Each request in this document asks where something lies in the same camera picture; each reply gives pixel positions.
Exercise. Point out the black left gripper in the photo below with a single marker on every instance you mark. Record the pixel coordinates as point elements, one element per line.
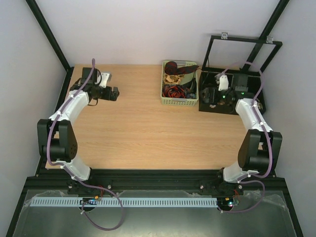
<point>108,96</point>

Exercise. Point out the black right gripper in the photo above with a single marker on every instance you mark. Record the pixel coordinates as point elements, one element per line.
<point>207,95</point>

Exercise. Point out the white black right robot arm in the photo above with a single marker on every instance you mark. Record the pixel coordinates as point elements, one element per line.
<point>259,151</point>

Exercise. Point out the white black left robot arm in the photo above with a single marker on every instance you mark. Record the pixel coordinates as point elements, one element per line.
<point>56,136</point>

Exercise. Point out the black tie storage box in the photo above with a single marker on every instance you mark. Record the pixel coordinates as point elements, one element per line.
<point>245,84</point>

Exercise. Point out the black folded tie in basket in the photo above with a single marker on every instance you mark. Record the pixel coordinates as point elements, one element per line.
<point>191,86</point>

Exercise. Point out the light green plastic basket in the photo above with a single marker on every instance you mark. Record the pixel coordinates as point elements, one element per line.
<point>186,79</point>

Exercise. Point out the red navy striped tie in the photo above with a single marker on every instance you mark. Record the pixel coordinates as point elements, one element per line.
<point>173,91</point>

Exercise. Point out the beige patterned tie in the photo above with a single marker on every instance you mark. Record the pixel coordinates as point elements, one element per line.
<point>173,79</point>

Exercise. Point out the dark red rolled tie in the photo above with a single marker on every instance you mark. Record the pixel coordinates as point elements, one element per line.
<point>171,68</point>

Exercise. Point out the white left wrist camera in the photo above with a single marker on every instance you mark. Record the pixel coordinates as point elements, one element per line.
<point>103,79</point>

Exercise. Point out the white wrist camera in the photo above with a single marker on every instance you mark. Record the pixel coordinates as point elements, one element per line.
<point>222,81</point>
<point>103,79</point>

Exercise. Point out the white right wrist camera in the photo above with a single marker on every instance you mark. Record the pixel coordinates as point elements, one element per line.
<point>222,81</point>

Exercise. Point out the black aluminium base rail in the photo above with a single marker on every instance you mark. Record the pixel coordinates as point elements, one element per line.
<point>204,182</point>

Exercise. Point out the black left frame post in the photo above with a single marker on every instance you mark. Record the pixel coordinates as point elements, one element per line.
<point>36,11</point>

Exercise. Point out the black frame post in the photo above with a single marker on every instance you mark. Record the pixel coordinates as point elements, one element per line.
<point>280,7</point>
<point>36,11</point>

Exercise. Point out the black right frame post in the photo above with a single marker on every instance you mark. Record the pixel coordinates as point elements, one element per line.
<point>280,7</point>

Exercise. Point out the light blue slotted cable duct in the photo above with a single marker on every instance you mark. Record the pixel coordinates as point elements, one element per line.
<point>125,202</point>

